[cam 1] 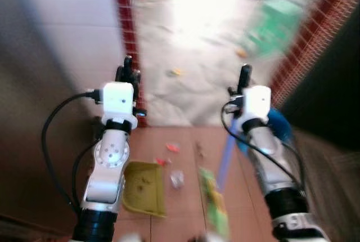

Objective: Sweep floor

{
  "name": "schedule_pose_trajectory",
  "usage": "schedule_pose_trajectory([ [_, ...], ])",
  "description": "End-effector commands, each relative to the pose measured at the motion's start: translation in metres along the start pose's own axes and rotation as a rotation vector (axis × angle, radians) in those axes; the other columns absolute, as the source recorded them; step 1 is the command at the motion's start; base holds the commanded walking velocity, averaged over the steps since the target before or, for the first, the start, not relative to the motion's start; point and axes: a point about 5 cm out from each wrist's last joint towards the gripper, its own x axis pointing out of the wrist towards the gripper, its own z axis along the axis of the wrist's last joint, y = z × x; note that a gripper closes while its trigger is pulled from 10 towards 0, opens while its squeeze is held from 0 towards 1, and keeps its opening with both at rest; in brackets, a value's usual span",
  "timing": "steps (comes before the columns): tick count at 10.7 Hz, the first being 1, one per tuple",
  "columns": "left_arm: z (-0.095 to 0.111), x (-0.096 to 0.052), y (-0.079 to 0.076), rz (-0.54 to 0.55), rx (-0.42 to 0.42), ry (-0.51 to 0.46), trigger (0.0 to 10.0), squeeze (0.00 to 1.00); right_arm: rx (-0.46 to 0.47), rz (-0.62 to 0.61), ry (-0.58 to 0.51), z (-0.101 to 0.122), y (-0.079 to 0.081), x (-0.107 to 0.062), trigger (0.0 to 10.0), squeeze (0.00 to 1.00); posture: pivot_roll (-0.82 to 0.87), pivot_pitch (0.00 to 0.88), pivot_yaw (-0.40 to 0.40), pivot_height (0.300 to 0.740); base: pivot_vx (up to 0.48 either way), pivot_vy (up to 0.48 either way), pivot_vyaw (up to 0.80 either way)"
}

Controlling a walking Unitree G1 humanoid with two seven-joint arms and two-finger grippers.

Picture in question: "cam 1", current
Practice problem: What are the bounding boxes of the green mat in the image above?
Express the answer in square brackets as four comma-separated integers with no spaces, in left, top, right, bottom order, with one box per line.
[241,0,307,58]

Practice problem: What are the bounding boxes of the blue round disc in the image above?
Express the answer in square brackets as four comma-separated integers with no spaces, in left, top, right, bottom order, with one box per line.
[267,108,294,145]

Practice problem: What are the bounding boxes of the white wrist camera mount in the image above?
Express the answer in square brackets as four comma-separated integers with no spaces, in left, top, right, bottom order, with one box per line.
[100,82,139,130]
[235,86,272,133]

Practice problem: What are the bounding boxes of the broom blue handle green bristles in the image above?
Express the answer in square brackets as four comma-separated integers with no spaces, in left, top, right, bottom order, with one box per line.
[199,119,237,240]

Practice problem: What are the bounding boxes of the clear plastic wrapper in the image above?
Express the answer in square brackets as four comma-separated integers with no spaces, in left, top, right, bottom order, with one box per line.
[170,170,186,190]

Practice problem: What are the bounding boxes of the yellow-green dustpan red handle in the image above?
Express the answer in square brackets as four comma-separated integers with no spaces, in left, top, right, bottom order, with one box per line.
[121,160,168,218]

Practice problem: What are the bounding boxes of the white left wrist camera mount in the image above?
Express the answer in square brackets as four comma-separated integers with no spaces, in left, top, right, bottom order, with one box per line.
[100,82,139,130]

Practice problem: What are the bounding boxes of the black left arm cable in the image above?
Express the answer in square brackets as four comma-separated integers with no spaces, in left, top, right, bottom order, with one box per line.
[40,90,103,216]

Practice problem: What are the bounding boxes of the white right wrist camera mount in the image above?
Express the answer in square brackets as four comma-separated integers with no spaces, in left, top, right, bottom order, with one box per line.
[235,86,272,133]

